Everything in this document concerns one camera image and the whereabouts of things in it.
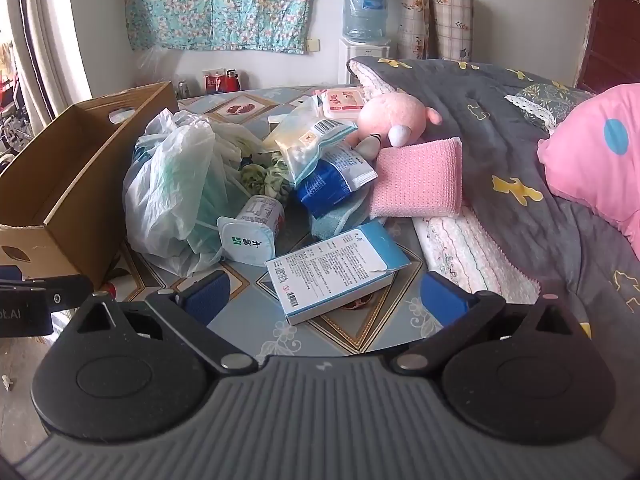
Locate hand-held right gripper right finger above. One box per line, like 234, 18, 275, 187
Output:
391, 270, 576, 375

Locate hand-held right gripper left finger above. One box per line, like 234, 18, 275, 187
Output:
70, 270, 260, 374

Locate white yogurt cup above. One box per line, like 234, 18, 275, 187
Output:
216, 194, 286, 266

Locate brown cardboard box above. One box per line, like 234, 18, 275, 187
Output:
0, 81, 180, 292

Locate blue white medicine box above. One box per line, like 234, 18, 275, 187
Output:
265, 220, 412, 326

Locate pink knitted cloth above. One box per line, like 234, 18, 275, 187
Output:
369, 136, 464, 220

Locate green floral scrunchie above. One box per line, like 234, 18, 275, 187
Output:
237, 157, 297, 204

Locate light blue towel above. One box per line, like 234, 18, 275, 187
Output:
310, 187, 372, 241

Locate blue white soft packet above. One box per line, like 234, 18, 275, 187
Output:
292, 142, 379, 219

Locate clear zip packet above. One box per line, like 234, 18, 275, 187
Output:
262, 109, 359, 188

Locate pink plush toy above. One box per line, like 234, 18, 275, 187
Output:
345, 92, 444, 162

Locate white plastic bag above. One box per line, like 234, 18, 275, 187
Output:
122, 109, 266, 279

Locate grey quilt with yellow print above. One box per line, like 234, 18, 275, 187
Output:
346, 55, 640, 411

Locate pink pillow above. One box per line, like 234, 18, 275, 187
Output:
537, 82, 640, 257

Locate green patterned lace pillow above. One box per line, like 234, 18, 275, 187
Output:
504, 81, 594, 134

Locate pink wet wipes pack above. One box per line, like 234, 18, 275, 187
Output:
314, 86, 369, 121

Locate clear crumpled plastic bags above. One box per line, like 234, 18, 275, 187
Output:
135, 45, 176, 86

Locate beige curtain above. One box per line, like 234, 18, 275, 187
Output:
5, 0, 94, 129

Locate checked rolled mat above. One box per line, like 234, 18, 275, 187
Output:
430, 0, 476, 64

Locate floral rolled mat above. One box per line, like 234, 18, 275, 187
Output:
397, 0, 432, 61

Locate teal floral hanging cloth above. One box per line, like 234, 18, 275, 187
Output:
124, 0, 334, 55

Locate blue water jug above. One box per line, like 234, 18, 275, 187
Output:
342, 0, 392, 46

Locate brown door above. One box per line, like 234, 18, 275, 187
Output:
575, 0, 640, 95

